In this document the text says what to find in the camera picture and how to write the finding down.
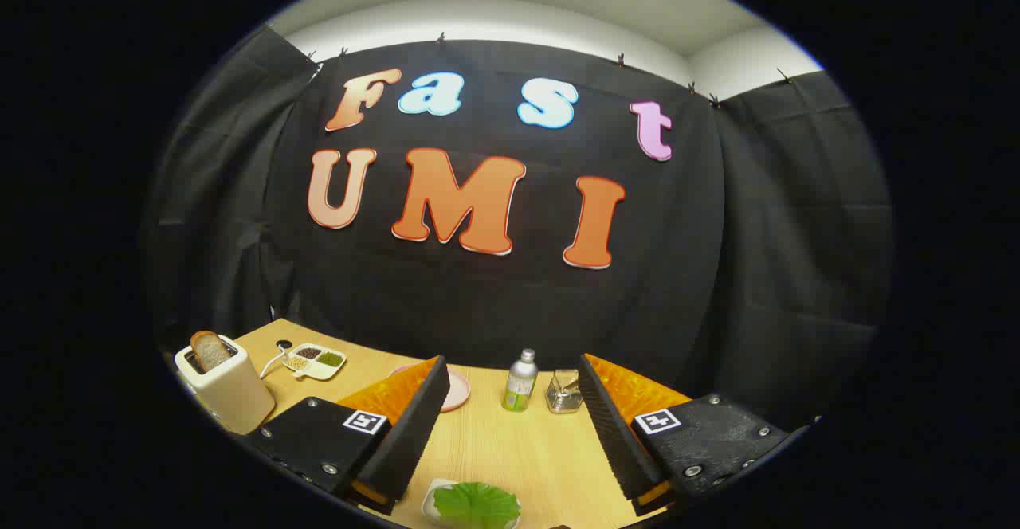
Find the white toaster cable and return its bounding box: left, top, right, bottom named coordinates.
left=259, top=341, right=294, bottom=378

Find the small wire basket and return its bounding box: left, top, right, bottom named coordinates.
left=546, top=369, right=585, bottom=415

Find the toasted bread slice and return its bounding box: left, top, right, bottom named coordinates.
left=190, top=331, right=233, bottom=374

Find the green label bottle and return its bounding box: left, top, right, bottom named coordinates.
left=501, top=348, right=539, bottom=413

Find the green lettuce leaf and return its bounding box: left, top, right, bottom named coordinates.
left=433, top=481, right=521, bottom=529

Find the square white plate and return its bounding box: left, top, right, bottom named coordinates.
left=420, top=477, right=523, bottom=529

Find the pink plate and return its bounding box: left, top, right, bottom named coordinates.
left=389, top=363, right=472, bottom=413

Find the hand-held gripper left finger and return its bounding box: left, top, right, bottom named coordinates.
left=239, top=355, right=452, bottom=516

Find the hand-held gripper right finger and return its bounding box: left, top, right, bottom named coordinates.
left=577, top=353, right=790, bottom=518

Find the white divided spice dish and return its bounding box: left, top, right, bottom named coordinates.
left=284, top=343, right=347, bottom=381

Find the cream toaster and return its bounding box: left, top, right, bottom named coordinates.
left=174, top=335, right=277, bottom=436

